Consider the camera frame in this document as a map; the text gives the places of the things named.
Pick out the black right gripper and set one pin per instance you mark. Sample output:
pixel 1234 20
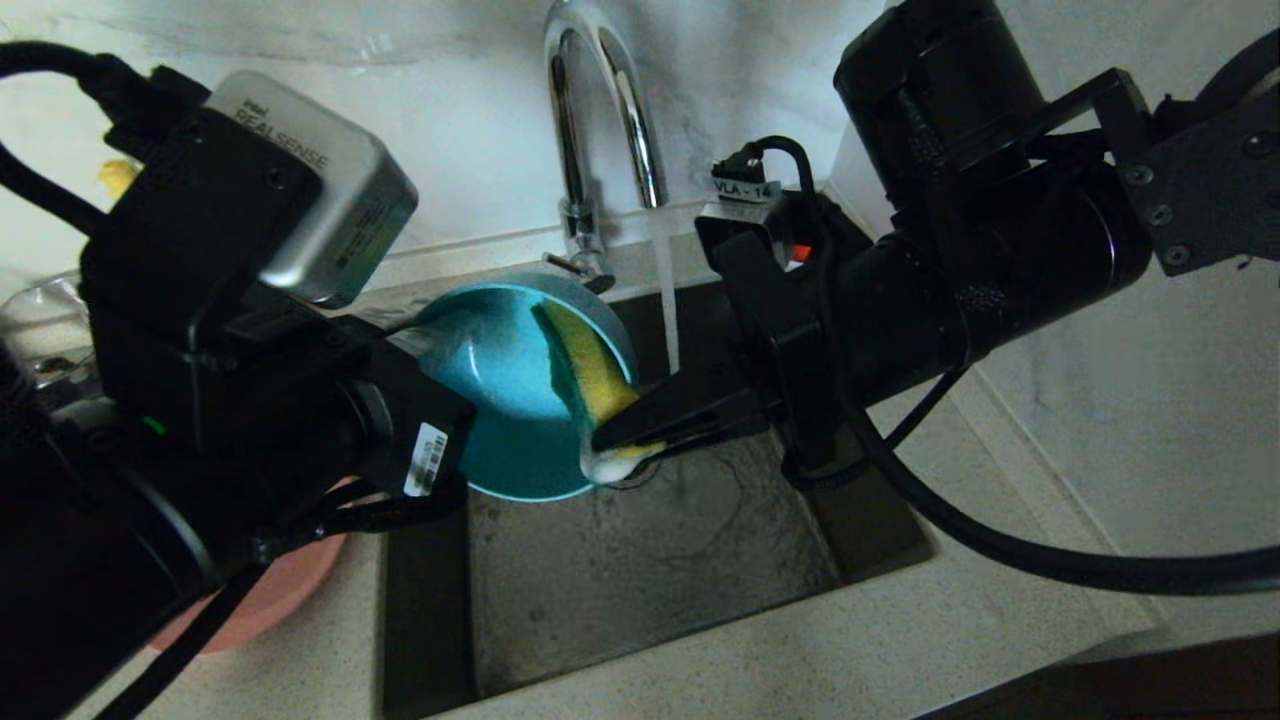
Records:
pixel 1000 250

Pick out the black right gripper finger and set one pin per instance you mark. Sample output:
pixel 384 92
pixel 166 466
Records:
pixel 690 410
pixel 710 445

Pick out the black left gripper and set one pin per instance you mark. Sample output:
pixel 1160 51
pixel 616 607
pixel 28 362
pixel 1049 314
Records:
pixel 200 330

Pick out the teal bowl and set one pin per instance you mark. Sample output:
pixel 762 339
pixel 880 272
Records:
pixel 500 400

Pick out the yellow green sponge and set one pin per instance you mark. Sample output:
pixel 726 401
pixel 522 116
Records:
pixel 590 370

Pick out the chrome gooseneck faucet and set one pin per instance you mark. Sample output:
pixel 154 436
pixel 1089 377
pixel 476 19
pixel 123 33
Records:
pixel 565 120

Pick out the yellow capped dish soap bottle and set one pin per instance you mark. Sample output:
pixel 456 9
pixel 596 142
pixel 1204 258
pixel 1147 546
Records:
pixel 118 178

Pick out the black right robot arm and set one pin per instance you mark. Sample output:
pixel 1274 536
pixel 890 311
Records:
pixel 1220 180

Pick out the stainless steel sink basin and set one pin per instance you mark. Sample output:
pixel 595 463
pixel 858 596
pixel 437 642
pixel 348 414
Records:
pixel 650 580

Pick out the clear running water stream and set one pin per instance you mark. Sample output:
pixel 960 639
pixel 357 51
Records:
pixel 665 300

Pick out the pink plate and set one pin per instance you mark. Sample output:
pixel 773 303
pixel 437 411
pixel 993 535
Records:
pixel 290 590

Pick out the clear glass bowl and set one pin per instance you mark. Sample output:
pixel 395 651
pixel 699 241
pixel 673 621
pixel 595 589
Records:
pixel 40 310

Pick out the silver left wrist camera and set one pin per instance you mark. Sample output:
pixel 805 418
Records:
pixel 330 180

